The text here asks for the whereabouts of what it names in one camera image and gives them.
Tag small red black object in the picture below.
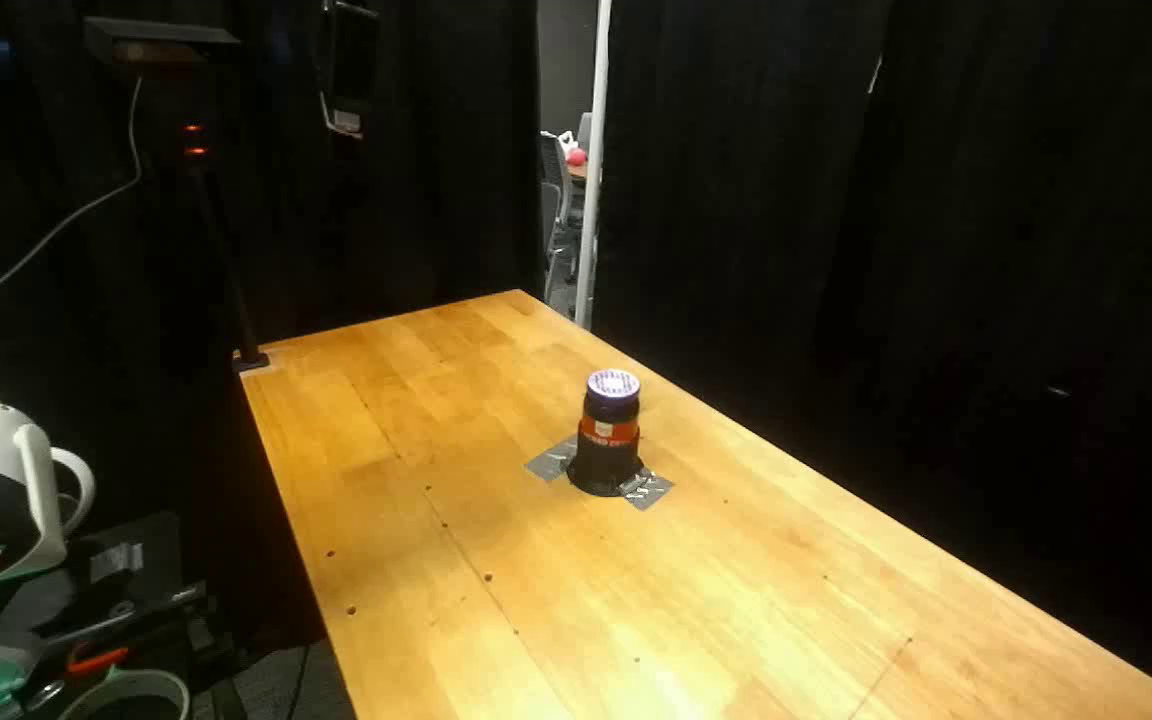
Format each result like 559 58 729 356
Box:
566 367 649 500

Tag white vertical pole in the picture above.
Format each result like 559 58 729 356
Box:
574 0 615 332

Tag black hanging device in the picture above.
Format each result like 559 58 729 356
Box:
318 0 384 142

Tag tape roll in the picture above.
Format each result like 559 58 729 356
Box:
61 663 198 720

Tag grey flat base plate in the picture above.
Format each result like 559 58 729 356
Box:
524 435 678 514

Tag black camera tripod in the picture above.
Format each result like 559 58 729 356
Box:
177 64 272 374

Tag white camera cable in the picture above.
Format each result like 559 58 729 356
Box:
0 72 152 334

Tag orange handled clamp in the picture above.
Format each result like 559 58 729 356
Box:
56 644 136 680

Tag pale green strap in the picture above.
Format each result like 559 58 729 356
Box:
0 523 71 711

